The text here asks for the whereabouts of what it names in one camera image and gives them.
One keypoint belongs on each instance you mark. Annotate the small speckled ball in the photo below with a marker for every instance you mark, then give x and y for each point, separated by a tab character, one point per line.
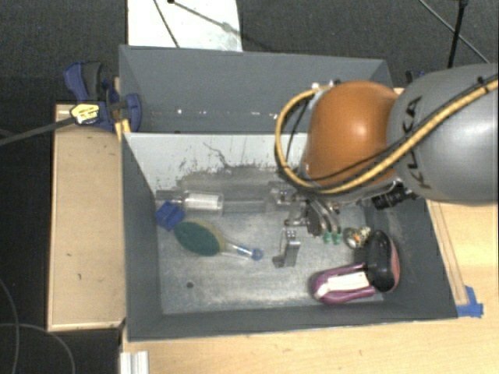
358	237

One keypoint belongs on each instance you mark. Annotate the pale wood board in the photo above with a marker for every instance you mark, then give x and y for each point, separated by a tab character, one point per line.
87	228

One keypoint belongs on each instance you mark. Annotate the clear glass bottle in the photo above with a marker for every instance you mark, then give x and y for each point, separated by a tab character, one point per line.
202	202

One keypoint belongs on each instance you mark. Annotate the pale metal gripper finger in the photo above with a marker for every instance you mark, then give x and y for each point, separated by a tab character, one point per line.
281	197
289	249

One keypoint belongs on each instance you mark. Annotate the grey metal bin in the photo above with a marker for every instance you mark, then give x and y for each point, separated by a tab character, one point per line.
241	92

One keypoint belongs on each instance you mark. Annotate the black and pink oval object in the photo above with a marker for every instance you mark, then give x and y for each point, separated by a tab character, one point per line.
380	259

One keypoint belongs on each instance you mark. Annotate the purple and white oblong object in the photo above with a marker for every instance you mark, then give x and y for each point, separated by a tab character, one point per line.
343	286

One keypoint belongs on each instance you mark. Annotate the black cylinder on white bracket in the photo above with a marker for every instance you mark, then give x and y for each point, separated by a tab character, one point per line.
391	199

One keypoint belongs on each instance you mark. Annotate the blue plastic block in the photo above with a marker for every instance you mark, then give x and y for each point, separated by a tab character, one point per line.
168	214

